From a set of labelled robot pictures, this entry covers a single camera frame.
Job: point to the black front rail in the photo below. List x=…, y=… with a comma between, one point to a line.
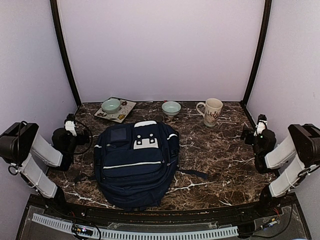
x=102, y=213

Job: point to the light green ceramic bowl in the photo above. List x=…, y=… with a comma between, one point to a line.
x=171, y=108

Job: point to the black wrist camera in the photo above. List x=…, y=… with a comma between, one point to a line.
x=64, y=141
x=264, y=142

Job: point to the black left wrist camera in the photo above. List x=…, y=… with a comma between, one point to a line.
x=64, y=141

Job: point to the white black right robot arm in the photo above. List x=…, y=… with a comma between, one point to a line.
x=298, y=155

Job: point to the black frame post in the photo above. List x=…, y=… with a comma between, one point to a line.
x=63, y=51
x=259, y=51

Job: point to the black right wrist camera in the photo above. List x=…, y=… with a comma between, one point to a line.
x=264, y=142

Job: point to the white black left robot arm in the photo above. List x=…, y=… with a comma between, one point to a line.
x=22, y=143

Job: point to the black right frame post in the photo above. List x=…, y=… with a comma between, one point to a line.
x=259, y=51

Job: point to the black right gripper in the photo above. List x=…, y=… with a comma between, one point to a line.
x=247, y=135

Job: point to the white slotted cable duct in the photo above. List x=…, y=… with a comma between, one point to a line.
x=123, y=231

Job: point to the black left frame post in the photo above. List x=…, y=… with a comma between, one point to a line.
x=63, y=51

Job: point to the navy blue student backpack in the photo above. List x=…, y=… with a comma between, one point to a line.
x=135, y=163

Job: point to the cream ceramic mug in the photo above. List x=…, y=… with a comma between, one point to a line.
x=210, y=110

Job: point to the patterned square coaster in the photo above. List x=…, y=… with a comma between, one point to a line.
x=125, y=108

